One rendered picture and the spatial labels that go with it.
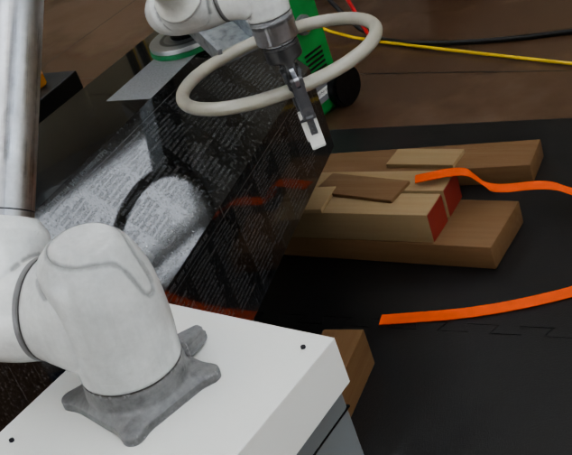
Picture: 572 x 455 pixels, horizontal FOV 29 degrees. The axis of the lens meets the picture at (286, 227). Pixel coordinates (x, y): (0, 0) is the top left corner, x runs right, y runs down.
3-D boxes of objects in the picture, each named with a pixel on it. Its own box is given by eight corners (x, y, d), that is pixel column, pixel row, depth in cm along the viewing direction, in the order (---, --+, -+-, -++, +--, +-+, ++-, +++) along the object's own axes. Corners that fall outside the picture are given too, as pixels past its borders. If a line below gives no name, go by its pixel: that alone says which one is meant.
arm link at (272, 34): (286, 2, 220) (296, 28, 223) (244, 18, 220) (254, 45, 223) (294, 11, 212) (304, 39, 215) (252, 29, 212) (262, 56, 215)
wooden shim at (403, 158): (386, 167, 370) (385, 163, 370) (399, 152, 377) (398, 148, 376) (453, 168, 356) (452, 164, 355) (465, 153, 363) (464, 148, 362)
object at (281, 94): (152, 97, 260) (146, 85, 259) (324, 13, 272) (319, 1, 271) (225, 136, 217) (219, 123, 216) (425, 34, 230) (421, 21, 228)
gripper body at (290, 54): (300, 39, 215) (315, 81, 219) (292, 29, 222) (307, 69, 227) (265, 53, 215) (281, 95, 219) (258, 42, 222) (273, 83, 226)
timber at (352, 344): (340, 442, 273) (327, 407, 267) (298, 440, 278) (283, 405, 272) (375, 363, 295) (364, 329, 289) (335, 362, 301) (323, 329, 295)
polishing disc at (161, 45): (220, 41, 291) (219, 37, 291) (146, 63, 295) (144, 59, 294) (225, 13, 310) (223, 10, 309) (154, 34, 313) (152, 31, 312)
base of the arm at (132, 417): (244, 358, 163) (235, 329, 160) (133, 450, 151) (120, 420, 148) (168, 324, 175) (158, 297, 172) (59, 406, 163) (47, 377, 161)
